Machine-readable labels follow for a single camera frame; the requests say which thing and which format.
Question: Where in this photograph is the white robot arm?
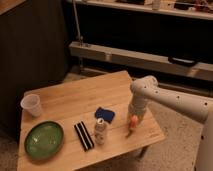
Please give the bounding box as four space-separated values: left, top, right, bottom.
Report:
128 76 213 171

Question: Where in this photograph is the wooden table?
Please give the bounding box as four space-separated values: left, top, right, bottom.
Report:
17 71 165 171

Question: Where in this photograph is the small white bottle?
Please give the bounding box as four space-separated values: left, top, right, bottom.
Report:
94 118 107 145

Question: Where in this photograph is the black white striped block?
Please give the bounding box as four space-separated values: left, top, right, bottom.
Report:
74 121 94 151

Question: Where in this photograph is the blue cloth piece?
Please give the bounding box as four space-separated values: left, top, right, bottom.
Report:
95 107 115 123

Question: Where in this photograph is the green round plate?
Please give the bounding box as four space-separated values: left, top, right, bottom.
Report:
24 121 64 160

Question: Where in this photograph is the metal shelf rack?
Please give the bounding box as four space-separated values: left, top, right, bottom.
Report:
66 0 213 81

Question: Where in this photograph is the clear plastic cup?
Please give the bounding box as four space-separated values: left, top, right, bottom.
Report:
20 94 43 117

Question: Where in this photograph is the orange handled tool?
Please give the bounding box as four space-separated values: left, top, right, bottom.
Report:
126 115 138 137

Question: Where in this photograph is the black handle on shelf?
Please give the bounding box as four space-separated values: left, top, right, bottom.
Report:
168 57 198 67

